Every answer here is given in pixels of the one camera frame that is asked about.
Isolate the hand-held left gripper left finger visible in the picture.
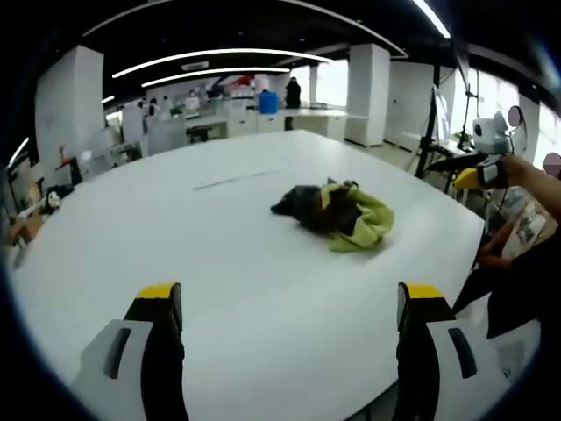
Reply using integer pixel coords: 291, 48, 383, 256
72, 282, 188, 421

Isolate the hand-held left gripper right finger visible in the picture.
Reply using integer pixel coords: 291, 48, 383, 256
396, 282, 514, 421

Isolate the green and dark garment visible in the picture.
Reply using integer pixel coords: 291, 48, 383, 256
269, 176, 395, 254

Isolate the person's right hand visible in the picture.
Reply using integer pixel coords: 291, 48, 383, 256
501, 154, 535, 189

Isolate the black tripod stand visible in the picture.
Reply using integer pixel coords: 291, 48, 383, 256
414, 65, 444, 179

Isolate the black clamp stand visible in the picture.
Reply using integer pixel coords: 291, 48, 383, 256
454, 43, 479, 148

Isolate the person's printed shirt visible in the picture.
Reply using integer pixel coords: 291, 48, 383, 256
501, 188, 558, 260

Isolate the person's dark clothing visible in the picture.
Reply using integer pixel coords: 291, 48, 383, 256
451, 232, 561, 339

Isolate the white counter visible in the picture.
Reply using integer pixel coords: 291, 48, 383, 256
183, 107, 348, 140

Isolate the cardboard box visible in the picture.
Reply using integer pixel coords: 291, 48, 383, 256
7, 213, 46, 247

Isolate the black and white plush toy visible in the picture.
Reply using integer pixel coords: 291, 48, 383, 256
45, 184, 75, 216

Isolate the blue barrel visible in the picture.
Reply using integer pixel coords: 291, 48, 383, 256
258, 89, 281, 116

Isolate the white cabinet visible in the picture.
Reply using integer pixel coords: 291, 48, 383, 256
120, 103, 146, 146

